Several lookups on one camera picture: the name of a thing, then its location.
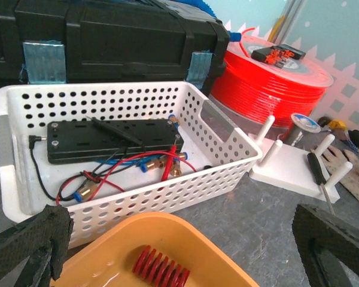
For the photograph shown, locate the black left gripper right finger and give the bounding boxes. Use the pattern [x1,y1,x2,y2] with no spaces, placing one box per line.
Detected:
[292,204,359,286]

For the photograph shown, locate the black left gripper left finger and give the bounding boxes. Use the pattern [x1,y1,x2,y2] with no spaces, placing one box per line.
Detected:
[0,205,74,286]

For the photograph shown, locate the large red spring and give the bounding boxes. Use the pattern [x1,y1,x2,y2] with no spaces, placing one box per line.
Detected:
[132,245,190,287]

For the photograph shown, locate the white work glove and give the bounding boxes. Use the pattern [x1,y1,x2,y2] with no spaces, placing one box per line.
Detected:
[321,145,359,201]

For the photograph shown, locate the white peg board base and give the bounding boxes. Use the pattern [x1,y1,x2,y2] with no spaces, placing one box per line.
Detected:
[249,115,353,203]

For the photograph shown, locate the black perforated metal plate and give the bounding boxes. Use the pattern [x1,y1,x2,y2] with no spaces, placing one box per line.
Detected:
[47,119,184,164]

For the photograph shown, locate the white perforated plastic basket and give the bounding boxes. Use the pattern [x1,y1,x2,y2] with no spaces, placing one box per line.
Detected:
[0,81,262,248]

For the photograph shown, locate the orange plastic tray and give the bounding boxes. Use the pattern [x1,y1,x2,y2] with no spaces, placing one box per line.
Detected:
[50,212,257,286]

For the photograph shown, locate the red filament spool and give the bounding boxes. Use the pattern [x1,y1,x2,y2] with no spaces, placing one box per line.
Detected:
[211,28,333,127]

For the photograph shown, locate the black connector strip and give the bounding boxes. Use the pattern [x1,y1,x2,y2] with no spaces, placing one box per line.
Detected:
[251,44,306,65]

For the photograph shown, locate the black plastic toolbox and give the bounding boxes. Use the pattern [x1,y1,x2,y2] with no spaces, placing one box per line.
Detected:
[0,1,230,93]

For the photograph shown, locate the red black probe wires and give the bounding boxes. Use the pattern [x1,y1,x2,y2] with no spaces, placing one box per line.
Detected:
[28,116,198,206]

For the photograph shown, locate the black handled screwdriver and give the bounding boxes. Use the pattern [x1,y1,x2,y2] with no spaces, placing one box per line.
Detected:
[307,152,335,215]

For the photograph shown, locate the yellow handled tool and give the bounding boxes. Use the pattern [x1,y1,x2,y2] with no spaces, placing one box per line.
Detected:
[317,116,348,132]

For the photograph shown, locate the solder wire spool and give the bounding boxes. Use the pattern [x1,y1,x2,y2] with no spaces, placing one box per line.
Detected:
[278,113,321,146]

